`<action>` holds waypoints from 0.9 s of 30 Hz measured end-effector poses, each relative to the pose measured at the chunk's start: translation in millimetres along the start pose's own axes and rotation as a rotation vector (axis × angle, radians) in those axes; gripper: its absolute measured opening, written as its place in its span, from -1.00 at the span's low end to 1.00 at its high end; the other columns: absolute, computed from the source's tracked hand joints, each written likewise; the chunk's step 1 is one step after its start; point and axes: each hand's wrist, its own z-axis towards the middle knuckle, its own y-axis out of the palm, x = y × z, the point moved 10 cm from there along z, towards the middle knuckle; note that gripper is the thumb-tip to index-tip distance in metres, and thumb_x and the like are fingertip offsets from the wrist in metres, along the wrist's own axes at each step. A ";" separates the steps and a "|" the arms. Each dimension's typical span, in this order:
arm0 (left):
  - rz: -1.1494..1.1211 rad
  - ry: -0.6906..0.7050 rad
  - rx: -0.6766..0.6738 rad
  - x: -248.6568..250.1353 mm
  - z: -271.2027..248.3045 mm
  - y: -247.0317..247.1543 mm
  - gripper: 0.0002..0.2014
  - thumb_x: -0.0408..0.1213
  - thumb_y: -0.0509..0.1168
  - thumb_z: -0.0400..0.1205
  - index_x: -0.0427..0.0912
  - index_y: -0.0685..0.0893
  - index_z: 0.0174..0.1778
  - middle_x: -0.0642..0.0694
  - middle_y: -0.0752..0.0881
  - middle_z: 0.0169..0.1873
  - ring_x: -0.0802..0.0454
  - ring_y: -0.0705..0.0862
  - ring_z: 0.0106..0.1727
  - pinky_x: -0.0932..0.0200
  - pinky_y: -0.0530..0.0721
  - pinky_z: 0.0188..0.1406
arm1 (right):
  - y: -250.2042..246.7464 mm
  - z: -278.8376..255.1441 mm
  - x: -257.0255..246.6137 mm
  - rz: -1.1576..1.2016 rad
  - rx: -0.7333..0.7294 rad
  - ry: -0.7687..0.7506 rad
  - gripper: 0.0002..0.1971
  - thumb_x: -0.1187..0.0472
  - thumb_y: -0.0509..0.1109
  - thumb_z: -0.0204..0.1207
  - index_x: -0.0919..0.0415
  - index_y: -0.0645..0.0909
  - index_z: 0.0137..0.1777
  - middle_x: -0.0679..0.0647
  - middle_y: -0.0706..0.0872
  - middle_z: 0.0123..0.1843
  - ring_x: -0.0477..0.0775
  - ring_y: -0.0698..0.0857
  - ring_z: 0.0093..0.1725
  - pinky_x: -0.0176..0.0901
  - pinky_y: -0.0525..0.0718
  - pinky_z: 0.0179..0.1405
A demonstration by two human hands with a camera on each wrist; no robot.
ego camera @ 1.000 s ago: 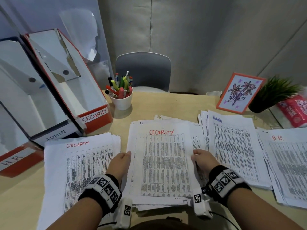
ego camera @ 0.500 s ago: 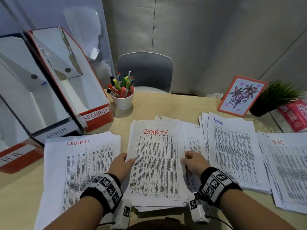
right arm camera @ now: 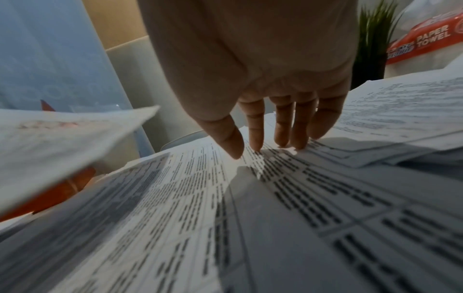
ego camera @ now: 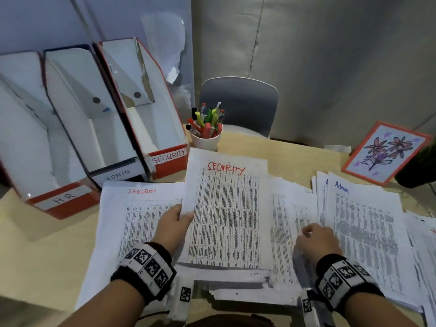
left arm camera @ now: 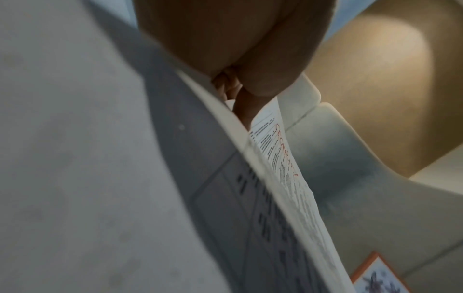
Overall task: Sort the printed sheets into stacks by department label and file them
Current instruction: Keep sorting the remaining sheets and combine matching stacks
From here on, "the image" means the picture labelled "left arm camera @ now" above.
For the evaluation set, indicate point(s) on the person's left hand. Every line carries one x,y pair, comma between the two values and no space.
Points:
235,37

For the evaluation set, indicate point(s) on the orange framed flower drawing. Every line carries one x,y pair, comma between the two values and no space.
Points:
379,280

